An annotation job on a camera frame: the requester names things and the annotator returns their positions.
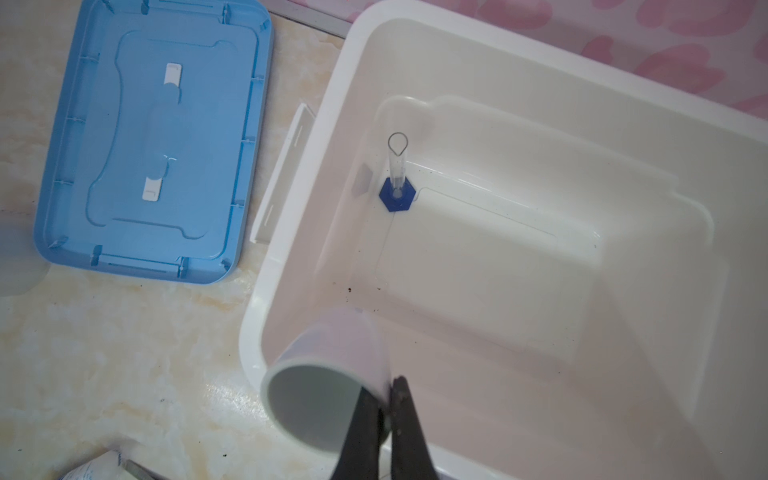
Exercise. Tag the white plastic storage bin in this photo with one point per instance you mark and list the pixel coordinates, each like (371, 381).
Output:
(579, 288)

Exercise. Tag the small white round cup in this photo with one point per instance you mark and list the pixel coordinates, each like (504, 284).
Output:
(311, 390)

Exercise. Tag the clear tape roll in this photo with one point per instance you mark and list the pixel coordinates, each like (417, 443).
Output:
(22, 267)

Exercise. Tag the blue plastic bin lid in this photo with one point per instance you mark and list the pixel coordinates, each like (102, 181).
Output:
(151, 158)

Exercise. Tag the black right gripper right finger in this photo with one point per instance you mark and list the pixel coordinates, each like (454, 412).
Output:
(410, 457)

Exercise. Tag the small white blue-label bottle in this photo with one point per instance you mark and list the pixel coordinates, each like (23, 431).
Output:
(108, 466)

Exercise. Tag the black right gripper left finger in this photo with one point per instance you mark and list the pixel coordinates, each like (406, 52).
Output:
(359, 457)

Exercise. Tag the blue hexagonal cap needle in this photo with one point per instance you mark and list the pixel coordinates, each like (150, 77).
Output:
(397, 193)

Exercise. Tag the metal tweezers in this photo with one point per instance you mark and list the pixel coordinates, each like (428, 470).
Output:
(139, 472)

